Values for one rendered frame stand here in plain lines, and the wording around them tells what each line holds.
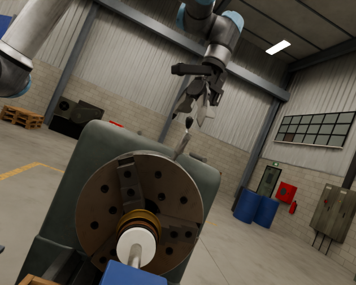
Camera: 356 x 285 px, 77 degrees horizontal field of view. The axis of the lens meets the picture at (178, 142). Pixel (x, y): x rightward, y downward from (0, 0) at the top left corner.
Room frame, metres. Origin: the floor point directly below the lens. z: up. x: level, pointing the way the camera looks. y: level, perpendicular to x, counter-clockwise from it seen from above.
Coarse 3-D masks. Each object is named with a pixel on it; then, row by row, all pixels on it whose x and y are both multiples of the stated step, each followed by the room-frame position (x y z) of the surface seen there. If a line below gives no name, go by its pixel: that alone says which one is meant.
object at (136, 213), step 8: (128, 216) 0.45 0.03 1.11; (136, 216) 0.44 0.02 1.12; (144, 216) 0.44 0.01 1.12; (152, 216) 0.47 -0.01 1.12; (120, 224) 0.44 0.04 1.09; (128, 224) 0.42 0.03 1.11; (136, 224) 0.41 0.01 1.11; (144, 224) 0.42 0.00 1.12; (152, 224) 0.44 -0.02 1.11; (120, 232) 0.41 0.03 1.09; (152, 232) 0.41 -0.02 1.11; (160, 232) 0.47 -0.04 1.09
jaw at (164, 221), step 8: (160, 216) 0.54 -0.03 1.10; (168, 216) 0.55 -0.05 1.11; (160, 224) 0.49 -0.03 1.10; (168, 224) 0.50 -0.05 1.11; (176, 224) 0.51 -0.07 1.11; (184, 224) 0.53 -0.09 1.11; (192, 224) 0.54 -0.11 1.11; (200, 224) 0.57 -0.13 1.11; (168, 232) 0.50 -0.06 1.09; (176, 232) 0.50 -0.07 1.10; (184, 232) 0.52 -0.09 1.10; (192, 232) 0.52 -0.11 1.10; (160, 240) 0.48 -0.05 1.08; (168, 240) 0.50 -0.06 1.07; (176, 240) 0.50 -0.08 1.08; (184, 240) 0.52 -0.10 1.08; (192, 240) 0.53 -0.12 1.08
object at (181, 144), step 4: (184, 132) 0.60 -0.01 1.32; (188, 132) 0.59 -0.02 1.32; (184, 136) 0.59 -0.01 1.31; (180, 140) 0.59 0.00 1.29; (180, 144) 0.59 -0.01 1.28; (184, 144) 0.59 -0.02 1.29; (176, 148) 0.59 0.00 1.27; (180, 148) 0.59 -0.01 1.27; (176, 152) 0.59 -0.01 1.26; (180, 152) 0.59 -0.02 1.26; (172, 156) 0.59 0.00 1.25; (176, 156) 0.59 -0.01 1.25; (172, 160) 0.59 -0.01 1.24
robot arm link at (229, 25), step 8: (224, 16) 0.64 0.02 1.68; (232, 16) 0.63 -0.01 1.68; (240, 16) 0.64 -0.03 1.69; (216, 24) 0.63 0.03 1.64; (224, 24) 0.63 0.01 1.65; (232, 24) 0.63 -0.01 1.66; (240, 24) 0.64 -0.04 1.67; (216, 32) 0.64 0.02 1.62; (224, 32) 0.63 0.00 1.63; (232, 32) 0.63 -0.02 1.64; (240, 32) 0.65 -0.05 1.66; (208, 40) 0.67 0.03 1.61; (216, 40) 0.64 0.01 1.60; (224, 40) 0.63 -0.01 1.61; (232, 40) 0.64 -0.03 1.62; (232, 48) 0.65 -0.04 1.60
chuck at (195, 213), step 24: (144, 168) 0.55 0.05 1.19; (168, 168) 0.55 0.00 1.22; (96, 192) 0.54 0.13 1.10; (120, 192) 0.54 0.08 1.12; (144, 192) 0.55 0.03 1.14; (168, 192) 0.56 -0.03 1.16; (192, 192) 0.56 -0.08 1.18; (96, 216) 0.54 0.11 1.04; (120, 216) 0.55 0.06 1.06; (192, 216) 0.56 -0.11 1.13; (96, 240) 0.54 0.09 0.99; (168, 264) 0.56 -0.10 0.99
